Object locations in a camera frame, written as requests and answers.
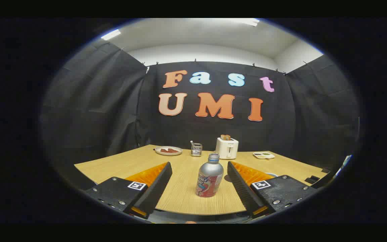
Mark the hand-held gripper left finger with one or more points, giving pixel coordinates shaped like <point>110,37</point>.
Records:
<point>153,191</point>

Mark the black table clamp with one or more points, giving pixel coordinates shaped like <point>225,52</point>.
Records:
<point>326,170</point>
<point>312,179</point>

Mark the silver juice bottle pink label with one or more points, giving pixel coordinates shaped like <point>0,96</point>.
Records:
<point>210,174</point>

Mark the small white divided tray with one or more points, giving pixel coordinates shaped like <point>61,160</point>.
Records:
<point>264,155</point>

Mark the white toaster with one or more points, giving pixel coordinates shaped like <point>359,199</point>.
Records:
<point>227,149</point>

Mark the white equipment stand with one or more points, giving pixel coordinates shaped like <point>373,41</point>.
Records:
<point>344,163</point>

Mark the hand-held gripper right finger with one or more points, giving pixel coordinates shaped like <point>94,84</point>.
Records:
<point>244,193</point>

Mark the black backdrop cloth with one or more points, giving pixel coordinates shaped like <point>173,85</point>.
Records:
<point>213,134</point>

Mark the reddish brown food piece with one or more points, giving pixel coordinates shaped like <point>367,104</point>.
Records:
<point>164,151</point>
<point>173,150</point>

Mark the white round plate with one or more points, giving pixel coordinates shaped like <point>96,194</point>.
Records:
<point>176,152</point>

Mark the ceiling light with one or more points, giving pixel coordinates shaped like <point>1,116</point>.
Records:
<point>110,34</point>
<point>250,22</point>

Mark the wooden table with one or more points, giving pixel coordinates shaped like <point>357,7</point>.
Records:
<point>180,188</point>

